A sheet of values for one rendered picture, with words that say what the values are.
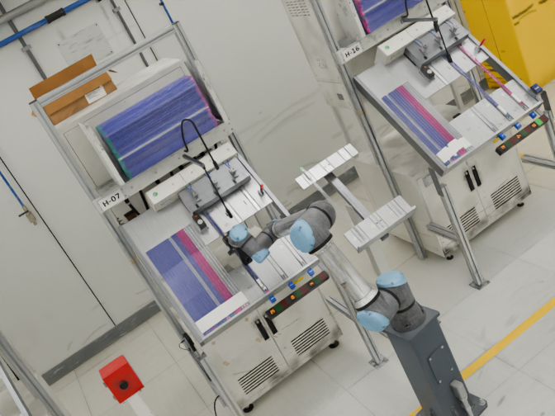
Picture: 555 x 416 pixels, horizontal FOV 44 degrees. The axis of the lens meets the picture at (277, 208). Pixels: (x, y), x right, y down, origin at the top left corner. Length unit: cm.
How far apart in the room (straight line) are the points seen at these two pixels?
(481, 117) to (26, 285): 310
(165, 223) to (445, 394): 150
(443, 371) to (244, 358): 109
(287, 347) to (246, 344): 24
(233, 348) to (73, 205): 178
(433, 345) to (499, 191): 152
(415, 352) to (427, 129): 125
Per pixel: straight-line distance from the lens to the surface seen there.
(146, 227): 336
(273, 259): 322
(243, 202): 336
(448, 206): 359
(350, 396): 355
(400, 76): 378
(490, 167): 413
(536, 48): 584
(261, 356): 364
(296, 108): 522
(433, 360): 294
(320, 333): 376
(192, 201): 332
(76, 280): 496
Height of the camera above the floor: 228
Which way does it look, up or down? 24 degrees down
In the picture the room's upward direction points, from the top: 27 degrees counter-clockwise
